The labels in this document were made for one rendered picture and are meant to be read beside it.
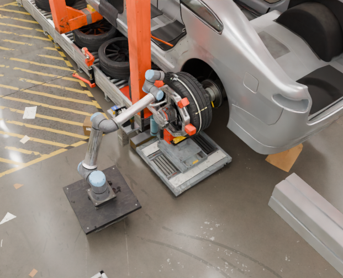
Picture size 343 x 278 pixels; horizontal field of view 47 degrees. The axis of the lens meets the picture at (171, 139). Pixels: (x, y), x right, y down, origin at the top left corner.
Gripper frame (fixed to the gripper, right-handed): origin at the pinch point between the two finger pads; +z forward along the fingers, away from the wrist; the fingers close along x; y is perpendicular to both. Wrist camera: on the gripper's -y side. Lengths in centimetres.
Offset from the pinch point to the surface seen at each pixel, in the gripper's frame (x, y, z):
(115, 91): -54, -114, 9
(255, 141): -34, 80, 49
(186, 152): -86, -2, 48
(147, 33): 34, -18, -33
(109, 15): 29, -174, 14
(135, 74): -10.5, -35.7, -23.3
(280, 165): -78, 57, 145
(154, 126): -59, -13, 1
